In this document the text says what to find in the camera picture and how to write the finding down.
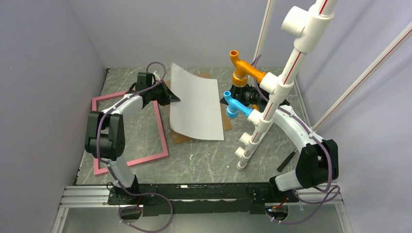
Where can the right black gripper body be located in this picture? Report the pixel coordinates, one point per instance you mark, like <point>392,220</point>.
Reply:
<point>247,95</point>

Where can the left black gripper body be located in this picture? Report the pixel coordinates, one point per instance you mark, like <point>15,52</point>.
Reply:
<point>157,93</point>

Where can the building and sky photo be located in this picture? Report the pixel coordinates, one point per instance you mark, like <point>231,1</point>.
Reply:
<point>198,113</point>

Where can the pink picture frame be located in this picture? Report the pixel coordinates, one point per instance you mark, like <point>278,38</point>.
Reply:
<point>145,137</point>

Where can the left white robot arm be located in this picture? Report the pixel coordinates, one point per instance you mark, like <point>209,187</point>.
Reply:
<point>105,137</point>

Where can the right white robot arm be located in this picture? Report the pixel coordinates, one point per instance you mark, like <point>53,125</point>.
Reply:
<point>318,160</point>

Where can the blue pipe fitting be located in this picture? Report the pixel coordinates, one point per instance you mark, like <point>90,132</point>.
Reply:
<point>234,107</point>

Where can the orange pipe fitting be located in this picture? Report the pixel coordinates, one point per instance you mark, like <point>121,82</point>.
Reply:
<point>243,70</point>

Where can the black flat bar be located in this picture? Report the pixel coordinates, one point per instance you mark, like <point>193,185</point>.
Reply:
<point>286,161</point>

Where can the white pvc pipe stand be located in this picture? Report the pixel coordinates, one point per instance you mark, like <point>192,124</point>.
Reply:
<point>307,26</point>

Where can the white diagonal pipe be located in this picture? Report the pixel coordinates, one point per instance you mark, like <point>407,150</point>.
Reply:
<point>399,40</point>

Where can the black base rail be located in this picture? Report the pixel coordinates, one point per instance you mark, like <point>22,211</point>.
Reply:
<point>203,198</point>

